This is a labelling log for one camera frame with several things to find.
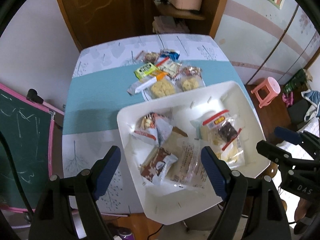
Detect red white triangular snack packet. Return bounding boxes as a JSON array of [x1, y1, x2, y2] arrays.
[[131, 112, 173, 147]]

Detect green snack packet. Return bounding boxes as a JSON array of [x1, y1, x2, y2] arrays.
[[134, 63, 157, 80]]

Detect folded cloth stack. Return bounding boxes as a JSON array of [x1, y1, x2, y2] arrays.
[[152, 16, 190, 34]]

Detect sliding wardrobe doors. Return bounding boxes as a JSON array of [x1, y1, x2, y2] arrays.
[[214, 0, 319, 85]]

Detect red stripe barcode packet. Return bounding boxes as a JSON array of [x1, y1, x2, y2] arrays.
[[156, 57, 180, 79]]

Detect brown wooden door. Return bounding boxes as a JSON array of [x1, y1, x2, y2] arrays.
[[57, 0, 146, 50]]

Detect blue snack packet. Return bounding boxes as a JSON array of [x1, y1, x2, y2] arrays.
[[159, 49, 180, 61]]

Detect nut bar clear packet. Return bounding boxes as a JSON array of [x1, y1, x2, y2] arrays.
[[135, 50, 159, 64]]

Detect red candy clear packet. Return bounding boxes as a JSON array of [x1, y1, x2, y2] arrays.
[[180, 66, 202, 77]]

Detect clear bag printed text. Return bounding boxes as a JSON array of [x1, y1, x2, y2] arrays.
[[167, 138, 208, 189]]

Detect green chalkboard pink frame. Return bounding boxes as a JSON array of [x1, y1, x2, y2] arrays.
[[1, 85, 64, 208]]

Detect brown chocolate snack packet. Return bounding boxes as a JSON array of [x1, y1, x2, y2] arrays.
[[140, 147, 178, 185]]

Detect brown cracker box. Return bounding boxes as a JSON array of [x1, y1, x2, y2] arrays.
[[162, 126, 188, 157]]

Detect patterned teal tablecloth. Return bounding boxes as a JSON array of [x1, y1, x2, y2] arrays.
[[62, 34, 253, 215]]

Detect dark cake red-seal packet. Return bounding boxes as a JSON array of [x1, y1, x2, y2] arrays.
[[200, 109, 242, 151]]

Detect white plastic tray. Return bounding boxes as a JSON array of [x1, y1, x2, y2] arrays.
[[117, 81, 269, 225]]

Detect rice cake clear packet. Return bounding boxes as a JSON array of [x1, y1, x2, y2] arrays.
[[148, 78, 181, 99]]

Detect yellow bread blue packet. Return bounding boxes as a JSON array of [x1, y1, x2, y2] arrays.
[[190, 109, 245, 168]]

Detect orange white long packet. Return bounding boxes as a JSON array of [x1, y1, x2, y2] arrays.
[[127, 72, 167, 95]]

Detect pink plastic stool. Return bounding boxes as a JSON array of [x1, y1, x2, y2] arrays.
[[251, 77, 281, 108]]

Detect wooden shelf unit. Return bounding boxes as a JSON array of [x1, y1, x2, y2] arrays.
[[144, 0, 228, 38]]

